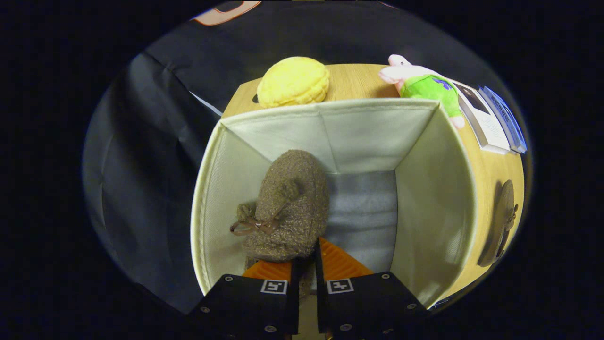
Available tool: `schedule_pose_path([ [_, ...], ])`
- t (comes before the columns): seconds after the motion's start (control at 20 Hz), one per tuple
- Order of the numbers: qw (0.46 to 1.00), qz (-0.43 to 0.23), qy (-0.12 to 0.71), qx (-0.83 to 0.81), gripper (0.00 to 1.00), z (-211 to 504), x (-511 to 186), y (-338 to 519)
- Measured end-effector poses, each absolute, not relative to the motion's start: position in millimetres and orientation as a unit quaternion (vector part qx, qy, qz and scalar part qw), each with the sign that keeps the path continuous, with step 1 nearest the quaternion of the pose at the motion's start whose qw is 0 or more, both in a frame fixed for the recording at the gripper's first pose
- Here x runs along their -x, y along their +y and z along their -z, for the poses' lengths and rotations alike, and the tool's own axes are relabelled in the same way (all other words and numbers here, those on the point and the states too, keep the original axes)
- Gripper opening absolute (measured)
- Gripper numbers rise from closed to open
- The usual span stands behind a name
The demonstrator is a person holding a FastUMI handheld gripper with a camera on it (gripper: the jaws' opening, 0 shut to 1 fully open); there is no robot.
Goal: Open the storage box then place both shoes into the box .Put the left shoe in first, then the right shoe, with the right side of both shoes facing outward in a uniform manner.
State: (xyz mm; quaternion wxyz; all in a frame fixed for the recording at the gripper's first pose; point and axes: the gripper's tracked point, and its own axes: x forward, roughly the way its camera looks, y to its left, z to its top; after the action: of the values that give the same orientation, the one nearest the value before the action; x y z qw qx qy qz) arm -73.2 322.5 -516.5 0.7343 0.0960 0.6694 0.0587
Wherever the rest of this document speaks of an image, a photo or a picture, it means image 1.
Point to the brown fuzzy shoe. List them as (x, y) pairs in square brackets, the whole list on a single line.
[(292, 203), (502, 217)]

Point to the white portrait cover book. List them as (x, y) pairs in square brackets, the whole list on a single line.
[(486, 125)]

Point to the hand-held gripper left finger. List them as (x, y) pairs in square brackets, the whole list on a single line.
[(293, 307)]

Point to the beige fabric storage box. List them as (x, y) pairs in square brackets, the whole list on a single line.
[(434, 198)]

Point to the yellow bun squishy toy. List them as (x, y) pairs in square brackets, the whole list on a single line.
[(292, 82)]

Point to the blue cover book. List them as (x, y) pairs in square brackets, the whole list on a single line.
[(507, 118)]

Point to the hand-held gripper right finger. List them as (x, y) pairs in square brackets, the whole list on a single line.
[(321, 302)]

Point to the pink starfish plush toy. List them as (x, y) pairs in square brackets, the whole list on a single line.
[(427, 87)]

